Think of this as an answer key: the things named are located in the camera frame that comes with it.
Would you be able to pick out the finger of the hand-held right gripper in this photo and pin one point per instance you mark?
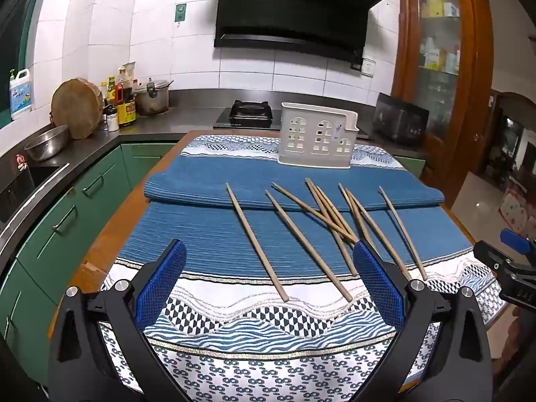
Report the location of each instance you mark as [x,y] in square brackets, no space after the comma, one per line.
[492,253]
[519,243]

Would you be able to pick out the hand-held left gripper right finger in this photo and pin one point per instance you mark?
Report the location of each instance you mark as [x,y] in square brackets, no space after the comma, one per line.
[377,284]

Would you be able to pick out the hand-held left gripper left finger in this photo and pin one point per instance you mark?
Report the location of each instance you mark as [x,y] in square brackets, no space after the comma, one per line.
[163,276]

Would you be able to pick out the white plastic utensil holder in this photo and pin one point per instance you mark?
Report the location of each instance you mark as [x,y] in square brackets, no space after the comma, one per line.
[289,150]

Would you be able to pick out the white pink printed bag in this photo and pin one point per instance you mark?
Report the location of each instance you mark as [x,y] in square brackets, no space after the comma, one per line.
[517,213]

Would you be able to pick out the blue patterned tablecloth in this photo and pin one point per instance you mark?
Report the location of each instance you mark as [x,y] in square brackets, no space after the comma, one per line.
[201,234]

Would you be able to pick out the black countertop appliance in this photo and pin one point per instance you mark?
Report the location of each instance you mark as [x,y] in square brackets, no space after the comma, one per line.
[400,121]

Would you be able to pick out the white jar with black lid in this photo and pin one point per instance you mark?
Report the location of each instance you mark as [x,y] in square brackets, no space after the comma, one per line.
[112,121]

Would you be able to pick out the steel built-in appliance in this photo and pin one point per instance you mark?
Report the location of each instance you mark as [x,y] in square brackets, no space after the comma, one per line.
[12,188]

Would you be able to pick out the wooden glass door cabinet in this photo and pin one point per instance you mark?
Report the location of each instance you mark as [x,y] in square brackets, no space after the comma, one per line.
[473,71]

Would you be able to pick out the steel mixing bowl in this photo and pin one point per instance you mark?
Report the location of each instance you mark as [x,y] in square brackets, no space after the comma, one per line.
[46,142]

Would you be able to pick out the steel pot with lid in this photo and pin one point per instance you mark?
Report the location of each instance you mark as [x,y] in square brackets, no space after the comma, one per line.
[151,98]

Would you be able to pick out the black gas stove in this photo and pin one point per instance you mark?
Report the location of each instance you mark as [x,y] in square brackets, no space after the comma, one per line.
[251,113]

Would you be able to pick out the round wooden cutting board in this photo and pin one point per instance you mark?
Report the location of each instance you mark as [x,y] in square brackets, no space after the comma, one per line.
[77,109]

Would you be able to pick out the beige food bag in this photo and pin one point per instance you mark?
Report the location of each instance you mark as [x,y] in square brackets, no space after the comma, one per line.
[127,73]

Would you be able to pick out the white detergent jug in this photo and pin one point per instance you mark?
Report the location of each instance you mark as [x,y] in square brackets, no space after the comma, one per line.
[21,96]

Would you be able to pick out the yellow box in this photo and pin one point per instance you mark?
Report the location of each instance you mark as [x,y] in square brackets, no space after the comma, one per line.
[435,6]

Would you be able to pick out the black range hood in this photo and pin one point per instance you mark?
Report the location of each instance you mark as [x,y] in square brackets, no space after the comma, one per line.
[293,16]

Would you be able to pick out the green framed window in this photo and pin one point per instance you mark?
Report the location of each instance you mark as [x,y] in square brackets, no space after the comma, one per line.
[16,29]

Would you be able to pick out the white wall socket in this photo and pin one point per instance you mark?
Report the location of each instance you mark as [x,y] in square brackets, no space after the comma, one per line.
[368,67]

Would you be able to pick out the green wall sticker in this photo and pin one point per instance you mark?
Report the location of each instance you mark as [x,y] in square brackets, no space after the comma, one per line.
[180,12]

